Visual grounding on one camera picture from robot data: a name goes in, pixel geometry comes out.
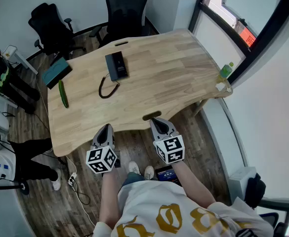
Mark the crumpled white tissue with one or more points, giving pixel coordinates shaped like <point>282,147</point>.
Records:
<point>222,86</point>

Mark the person's left white shoe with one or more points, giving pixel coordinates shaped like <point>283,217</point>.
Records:
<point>134,167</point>

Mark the teal box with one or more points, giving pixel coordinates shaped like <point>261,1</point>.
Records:
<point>55,73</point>

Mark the black bag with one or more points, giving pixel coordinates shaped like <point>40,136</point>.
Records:
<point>256,189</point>

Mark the white shirt with gold print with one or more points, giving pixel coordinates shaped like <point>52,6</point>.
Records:
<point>159,211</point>

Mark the wooden table leg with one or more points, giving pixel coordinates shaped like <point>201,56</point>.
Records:
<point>199,107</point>

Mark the blue mesh chair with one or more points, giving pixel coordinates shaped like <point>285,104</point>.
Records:
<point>270,217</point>

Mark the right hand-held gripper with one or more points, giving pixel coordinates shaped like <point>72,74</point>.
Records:
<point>171,149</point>

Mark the white power strip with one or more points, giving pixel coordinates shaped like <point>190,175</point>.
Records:
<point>72,179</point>

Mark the black tablet with lit screen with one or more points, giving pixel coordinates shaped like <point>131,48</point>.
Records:
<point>167,175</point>

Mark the red banner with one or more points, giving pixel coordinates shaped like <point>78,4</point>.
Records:
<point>248,37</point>

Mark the blue jeans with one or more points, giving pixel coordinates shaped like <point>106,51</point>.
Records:
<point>132,178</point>

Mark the black window frame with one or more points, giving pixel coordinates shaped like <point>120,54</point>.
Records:
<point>277,26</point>

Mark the person's white shoe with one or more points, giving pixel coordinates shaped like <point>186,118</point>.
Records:
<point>134,167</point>
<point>149,173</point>

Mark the green cucumber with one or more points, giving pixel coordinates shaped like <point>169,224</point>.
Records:
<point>63,94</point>

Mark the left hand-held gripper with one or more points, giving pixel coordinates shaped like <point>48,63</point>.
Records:
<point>101,160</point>

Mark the black office chair with headrest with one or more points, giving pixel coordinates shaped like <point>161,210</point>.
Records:
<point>125,11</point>

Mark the black rectangular box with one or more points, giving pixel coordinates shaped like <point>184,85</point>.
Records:
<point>121,64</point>

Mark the black pole with round base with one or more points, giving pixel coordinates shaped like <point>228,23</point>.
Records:
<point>23,187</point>

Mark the person's right forearm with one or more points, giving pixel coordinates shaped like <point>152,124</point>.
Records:
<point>193,184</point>

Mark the white box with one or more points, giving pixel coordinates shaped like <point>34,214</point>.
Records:
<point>239,179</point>

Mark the person's right white shoe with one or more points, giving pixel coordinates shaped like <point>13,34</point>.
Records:
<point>149,173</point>

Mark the green drink bottle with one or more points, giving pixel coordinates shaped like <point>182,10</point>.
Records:
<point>225,70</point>

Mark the small white table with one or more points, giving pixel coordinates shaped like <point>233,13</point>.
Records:
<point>18,55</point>

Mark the person's left forearm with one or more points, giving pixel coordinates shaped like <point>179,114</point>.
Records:
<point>109,196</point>

